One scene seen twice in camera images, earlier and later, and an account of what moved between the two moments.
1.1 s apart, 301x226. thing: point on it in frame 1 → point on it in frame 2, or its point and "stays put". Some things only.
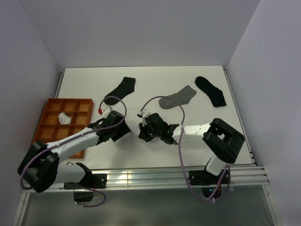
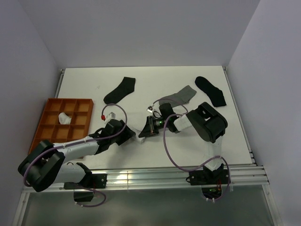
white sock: x=64 y=119 stays put
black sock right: x=216 y=94 stays put
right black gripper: x=143 y=133 → x=149 y=129
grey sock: x=182 y=97 stays put
